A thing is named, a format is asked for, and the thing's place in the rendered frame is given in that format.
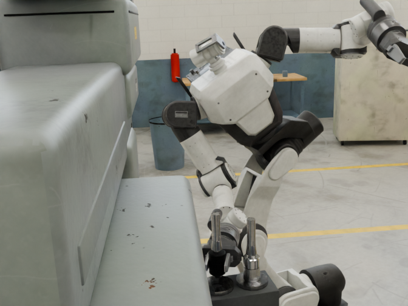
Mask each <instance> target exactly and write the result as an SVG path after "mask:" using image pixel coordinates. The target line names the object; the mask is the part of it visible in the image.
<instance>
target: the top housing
mask: <svg viewBox="0 0 408 306"><path fill-rule="evenodd" d="M140 55H141V48H140V31H139V21H138V8H137V6H136V5H135V4H134V3H133V2H131V1H130V0H0V66H1V71H3V70H6V69H10V68H12V67H16V66H37V65H52V64H80V63H108V62H113V63H117V64H118V65H119V66H120V67H121V69H122V72H123V75H127V74H128V73H129V72H130V71H131V70H132V68H133V67H134V65H135V63H136V62H137V60H138V59H139V57H140Z"/></svg>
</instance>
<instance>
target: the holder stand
mask: <svg viewBox="0 0 408 306"><path fill-rule="evenodd" d="M207 278H208V285H209V291H210V295H211V302H212V306H279V290H278V288H277V286H275V284H274V282H273V281H272V280H271V278H270V277H269V275H268V274H267V272H266V271H265V270H262V271H260V280H259V281H257V282H247V281H245V280H244V279H243V272H241V273H240V274H233V275H228V276H222V277H220V278H215V277H214V276H210V277H207Z"/></svg>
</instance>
